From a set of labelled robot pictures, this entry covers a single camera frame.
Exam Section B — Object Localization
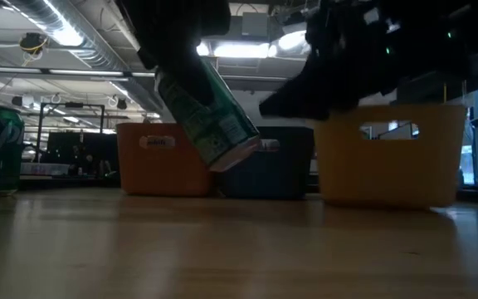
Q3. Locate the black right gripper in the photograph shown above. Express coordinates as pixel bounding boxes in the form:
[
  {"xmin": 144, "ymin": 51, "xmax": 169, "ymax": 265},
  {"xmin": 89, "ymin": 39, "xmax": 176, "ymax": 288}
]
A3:
[{"xmin": 258, "ymin": 0, "xmax": 427, "ymax": 123}]

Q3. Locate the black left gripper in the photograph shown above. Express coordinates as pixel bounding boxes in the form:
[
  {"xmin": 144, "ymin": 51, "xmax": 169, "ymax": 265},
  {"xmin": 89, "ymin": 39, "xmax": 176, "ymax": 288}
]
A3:
[{"xmin": 116, "ymin": 0, "xmax": 232, "ymax": 107}]

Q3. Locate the yellow plastic bin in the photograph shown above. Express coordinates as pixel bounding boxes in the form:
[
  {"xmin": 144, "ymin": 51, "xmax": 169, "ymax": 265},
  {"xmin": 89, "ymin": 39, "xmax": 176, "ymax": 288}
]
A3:
[{"xmin": 313, "ymin": 103, "xmax": 468, "ymax": 210}]

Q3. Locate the dark blue plastic bin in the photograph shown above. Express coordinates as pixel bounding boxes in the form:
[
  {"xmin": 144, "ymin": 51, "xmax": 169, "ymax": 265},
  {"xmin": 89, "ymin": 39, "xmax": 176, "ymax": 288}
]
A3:
[{"xmin": 216, "ymin": 125, "xmax": 317, "ymax": 200}]

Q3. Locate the orange plastic bin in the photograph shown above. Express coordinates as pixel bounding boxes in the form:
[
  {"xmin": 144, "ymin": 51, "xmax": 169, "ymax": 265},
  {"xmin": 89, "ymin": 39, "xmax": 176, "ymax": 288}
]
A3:
[{"xmin": 115, "ymin": 122, "xmax": 215, "ymax": 198}]

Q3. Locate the long ceiling pipe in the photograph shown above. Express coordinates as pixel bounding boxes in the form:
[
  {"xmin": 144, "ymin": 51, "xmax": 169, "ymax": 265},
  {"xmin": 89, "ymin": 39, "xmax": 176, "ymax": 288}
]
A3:
[{"xmin": 0, "ymin": 65, "xmax": 292, "ymax": 83}]

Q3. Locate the clear plastic storage box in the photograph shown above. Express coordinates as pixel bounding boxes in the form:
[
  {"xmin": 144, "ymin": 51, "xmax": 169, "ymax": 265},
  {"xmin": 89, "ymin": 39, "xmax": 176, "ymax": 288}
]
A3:
[{"xmin": 19, "ymin": 161, "xmax": 71, "ymax": 178}]

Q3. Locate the silver spiral ventilation duct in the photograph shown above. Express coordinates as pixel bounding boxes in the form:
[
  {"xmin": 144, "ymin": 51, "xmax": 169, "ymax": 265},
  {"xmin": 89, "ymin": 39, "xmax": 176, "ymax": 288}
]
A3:
[{"xmin": 8, "ymin": 0, "xmax": 165, "ymax": 113}]

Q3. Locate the black camera rig frame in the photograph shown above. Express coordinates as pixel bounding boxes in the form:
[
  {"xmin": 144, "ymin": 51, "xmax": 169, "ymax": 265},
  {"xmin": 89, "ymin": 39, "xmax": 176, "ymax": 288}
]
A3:
[{"xmin": 34, "ymin": 102, "xmax": 106, "ymax": 164}]

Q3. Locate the black yellow cable reel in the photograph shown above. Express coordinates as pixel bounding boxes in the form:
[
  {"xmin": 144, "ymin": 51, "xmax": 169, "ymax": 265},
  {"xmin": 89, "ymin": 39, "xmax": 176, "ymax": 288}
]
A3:
[{"xmin": 18, "ymin": 32, "xmax": 50, "ymax": 64}]

